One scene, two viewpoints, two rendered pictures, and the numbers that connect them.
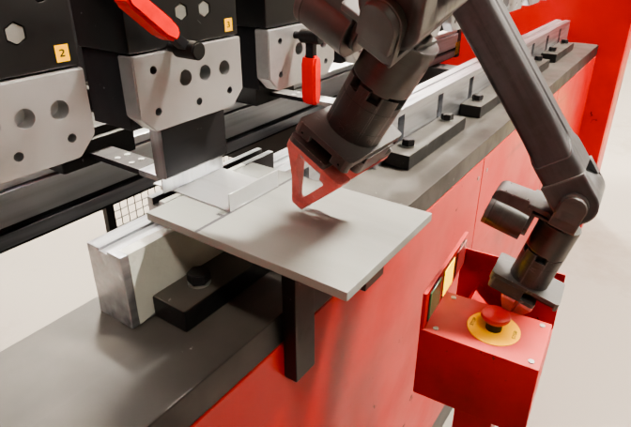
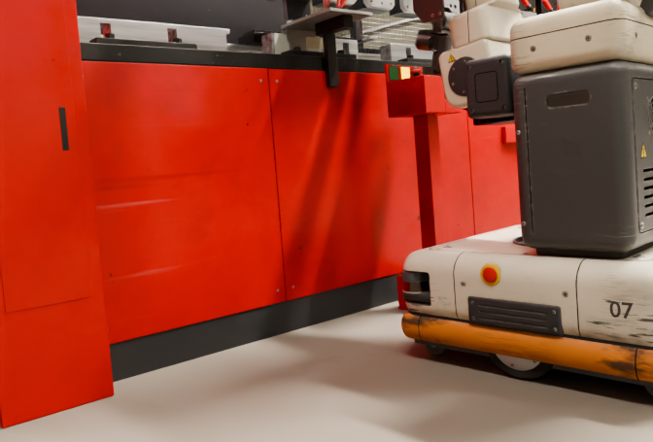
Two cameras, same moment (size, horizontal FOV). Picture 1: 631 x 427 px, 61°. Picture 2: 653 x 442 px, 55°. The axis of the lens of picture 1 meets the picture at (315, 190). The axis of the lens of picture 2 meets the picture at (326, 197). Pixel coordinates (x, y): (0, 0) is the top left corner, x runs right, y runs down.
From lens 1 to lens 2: 1.78 m
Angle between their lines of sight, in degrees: 27
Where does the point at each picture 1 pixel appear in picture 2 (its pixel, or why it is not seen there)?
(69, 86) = not seen: outside the picture
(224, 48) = not seen: outside the picture
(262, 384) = (316, 80)
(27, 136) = not seen: outside the picture
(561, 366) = not seen: hidden behind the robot
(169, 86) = not seen: outside the picture
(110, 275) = (267, 43)
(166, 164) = (288, 15)
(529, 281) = (434, 63)
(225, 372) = (300, 59)
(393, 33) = not seen: outside the picture
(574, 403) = not seen: hidden behind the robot
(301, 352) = (331, 73)
